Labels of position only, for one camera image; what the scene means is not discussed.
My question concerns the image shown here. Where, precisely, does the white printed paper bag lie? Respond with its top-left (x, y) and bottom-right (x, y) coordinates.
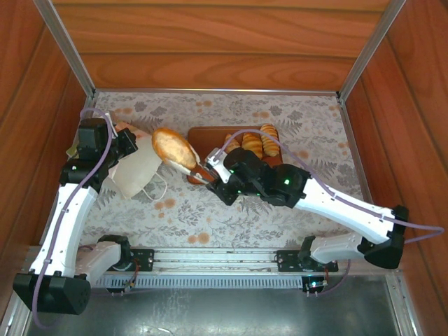
top-left (104, 120), bottom-right (169, 202)

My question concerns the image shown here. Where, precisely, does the brown rectangular tray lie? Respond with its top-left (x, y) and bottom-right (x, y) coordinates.
top-left (187, 125), bottom-right (285, 186)

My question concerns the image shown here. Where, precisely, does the long golden fake baguette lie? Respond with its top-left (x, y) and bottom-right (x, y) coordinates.
top-left (150, 127), bottom-right (202, 171)

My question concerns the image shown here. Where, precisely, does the golden ridged fake croissant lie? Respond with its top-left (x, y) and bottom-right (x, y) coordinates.
top-left (223, 132), bottom-right (243, 154)
top-left (241, 132), bottom-right (263, 159)

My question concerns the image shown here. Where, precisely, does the ridged spiral fake bread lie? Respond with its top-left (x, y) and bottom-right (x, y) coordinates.
top-left (259, 123), bottom-right (281, 158)

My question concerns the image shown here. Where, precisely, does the floral patterned table mat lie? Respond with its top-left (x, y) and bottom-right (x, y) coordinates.
top-left (75, 91), bottom-right (381, 248)

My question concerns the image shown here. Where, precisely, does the circuit board with green light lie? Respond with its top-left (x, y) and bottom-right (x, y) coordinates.
top-left (303, 276), bottom-right (330, 293)

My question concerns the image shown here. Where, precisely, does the reflective steel sheet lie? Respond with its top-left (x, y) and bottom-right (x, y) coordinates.
top-left (26, 276), bottom-right (400, 336)

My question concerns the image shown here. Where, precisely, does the thin aluminium cross rail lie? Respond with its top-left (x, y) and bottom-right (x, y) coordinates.
top-left (94, 87), bottom-right (340, 96)

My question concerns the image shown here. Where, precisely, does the wide aluminium base rail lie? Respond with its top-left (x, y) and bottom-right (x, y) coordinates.
top-left (24, 246), bottom-right (400, 277)

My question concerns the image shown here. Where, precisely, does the grey slotted cable duct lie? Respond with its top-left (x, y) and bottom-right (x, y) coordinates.
top-left (90, 274), bottom-right (305, 290)

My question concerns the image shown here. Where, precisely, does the aluminium frame post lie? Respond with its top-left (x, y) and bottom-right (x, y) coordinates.
top-left (336, 0), bottom-right (407, 102)
top-left (33, 0), bottom-right (96, 98)

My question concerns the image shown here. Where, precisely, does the small cable connector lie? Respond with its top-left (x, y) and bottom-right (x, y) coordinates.
top-left (106, 279), bottom-right (136, 294)

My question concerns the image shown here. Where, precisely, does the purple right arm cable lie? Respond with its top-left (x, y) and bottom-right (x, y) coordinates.
top-left (211, 129), bottom-right (445, 298)

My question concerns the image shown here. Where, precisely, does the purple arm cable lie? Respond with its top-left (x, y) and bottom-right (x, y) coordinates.
top-left (211, 129), bottom-right (445, 298)
top-left (31, 107), bottom-right (141, 330)

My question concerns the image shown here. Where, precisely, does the aluminium lower frame rail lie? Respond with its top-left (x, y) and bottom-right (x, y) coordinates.
top-left (384, 274), bottom-right (424, 336)
top-left (0, 290), bottom-right (36, 336)

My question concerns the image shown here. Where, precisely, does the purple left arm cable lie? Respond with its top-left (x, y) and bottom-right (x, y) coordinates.
top-left (31, 107), bottom-right (141, 330)

